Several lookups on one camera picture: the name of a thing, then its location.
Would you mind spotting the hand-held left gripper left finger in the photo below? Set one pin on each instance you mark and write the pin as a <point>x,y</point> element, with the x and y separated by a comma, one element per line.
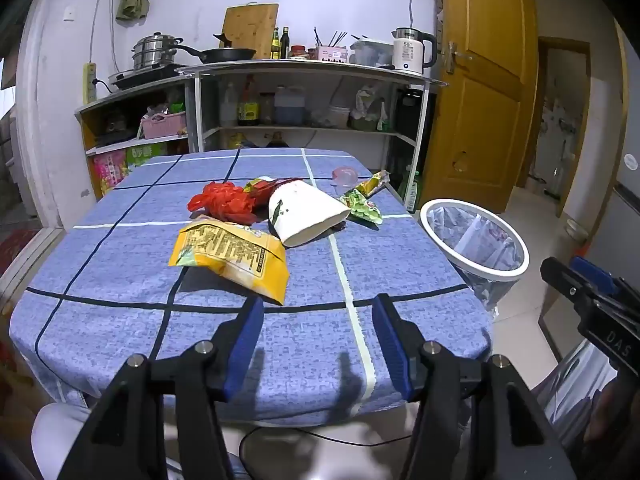
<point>245,345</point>

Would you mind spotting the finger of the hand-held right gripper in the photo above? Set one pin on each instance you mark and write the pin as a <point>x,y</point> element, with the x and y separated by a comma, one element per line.
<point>592,272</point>
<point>560,272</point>

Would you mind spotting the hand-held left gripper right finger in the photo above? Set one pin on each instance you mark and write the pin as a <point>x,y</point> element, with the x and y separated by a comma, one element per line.
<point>392,347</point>

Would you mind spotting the white trash bin with liner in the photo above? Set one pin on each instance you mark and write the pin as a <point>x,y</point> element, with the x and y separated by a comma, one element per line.
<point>492,275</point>

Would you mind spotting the yellow snack bag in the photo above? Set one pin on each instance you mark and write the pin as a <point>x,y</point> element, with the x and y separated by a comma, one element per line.
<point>225,252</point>

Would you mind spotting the red plastic bag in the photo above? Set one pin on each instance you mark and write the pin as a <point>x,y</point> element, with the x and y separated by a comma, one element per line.
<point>225,200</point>

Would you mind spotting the white paper bowl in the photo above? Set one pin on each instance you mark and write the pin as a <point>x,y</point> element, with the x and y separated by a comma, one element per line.
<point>305,210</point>

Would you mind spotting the red snack wrapper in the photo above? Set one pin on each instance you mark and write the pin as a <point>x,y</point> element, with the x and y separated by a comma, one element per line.
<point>257,187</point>

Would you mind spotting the yellow green snack wrapper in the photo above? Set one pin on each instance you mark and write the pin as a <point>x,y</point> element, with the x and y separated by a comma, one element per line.
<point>372,182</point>

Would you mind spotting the blue checked tablecloth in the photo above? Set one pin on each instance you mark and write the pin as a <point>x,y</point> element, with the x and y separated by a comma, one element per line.
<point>125,270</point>

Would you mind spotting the green plastic bottle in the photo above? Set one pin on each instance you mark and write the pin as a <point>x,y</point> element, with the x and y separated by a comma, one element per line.
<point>411,192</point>

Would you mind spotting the clear cup with pink lid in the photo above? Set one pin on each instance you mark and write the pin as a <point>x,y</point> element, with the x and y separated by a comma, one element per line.
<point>345,176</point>

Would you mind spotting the wooden door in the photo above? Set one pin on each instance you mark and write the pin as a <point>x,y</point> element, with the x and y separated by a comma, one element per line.
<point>480,110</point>

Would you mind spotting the yellow cooking oil bottle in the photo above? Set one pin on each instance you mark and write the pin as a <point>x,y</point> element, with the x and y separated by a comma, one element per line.
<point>244,141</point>

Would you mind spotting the large dark liquid bottle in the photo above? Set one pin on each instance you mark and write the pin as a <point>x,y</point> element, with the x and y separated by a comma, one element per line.
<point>277,141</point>

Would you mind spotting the green packaging box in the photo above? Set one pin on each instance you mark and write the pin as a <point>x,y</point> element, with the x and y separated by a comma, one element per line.
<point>145,154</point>

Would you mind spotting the pink packaging box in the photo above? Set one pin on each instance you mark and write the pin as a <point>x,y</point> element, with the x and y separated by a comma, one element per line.
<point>110,172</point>

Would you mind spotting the pink plastic basket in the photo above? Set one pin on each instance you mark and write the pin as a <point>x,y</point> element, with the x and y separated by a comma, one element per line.
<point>162,126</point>

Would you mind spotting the soy sauce bottle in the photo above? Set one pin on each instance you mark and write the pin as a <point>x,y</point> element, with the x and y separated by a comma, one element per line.
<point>248,110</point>

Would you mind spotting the white plastic tub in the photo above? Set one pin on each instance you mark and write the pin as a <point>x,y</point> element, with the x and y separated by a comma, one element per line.
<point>339,117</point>

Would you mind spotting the white plastic bottle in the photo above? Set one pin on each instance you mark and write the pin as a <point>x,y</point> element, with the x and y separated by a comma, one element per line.
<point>228,107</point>

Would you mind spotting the bundle of plastic bags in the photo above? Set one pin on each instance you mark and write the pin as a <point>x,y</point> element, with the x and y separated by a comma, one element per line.
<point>367,110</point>

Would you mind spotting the jug of dark liquid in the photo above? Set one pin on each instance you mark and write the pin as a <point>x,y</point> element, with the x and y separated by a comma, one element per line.
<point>289,109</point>

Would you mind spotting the white electric kettle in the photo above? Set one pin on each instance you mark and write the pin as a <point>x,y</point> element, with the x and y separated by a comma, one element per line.
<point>407,50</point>

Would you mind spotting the small wooden shelf unit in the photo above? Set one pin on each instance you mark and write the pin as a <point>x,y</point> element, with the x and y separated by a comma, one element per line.
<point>87,125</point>

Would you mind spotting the white metal shelf unit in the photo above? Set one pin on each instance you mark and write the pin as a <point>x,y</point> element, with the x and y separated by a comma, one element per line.
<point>300,67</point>

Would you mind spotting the black induction cooker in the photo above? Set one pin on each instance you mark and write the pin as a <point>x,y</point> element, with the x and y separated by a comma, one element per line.
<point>145,76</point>

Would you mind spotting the clear plastic storage container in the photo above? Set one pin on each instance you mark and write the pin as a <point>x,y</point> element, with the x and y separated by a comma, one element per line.
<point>372,53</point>

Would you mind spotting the black frying pan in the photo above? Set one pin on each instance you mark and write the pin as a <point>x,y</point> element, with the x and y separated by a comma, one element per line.
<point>227,54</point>

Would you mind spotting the red lid jar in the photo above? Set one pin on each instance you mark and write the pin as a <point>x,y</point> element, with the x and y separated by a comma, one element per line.
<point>299,51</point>

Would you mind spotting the yellow label glass bottle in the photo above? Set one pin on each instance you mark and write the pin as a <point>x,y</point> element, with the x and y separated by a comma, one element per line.
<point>275,47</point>

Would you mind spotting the pink chopstick holder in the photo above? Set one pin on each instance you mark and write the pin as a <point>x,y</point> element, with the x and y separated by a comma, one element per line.
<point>331,54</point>

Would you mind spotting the dark glass bottle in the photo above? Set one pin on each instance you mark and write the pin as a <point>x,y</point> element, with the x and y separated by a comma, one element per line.
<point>285,45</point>

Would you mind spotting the yellow power strip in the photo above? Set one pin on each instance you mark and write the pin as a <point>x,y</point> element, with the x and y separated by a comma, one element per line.
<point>89,82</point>

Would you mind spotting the steel steamer pot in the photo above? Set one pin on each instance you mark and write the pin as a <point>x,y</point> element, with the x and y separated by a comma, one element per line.
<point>155,52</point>

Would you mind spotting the bunch of dark chopsticks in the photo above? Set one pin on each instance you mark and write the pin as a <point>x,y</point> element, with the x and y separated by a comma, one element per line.
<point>334,39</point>

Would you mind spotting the wooden cutting board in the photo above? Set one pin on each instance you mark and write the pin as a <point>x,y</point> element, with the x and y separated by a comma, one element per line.
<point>250,25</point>

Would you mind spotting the white wall switch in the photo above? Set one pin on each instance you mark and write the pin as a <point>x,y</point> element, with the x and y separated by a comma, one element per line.
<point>69,13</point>

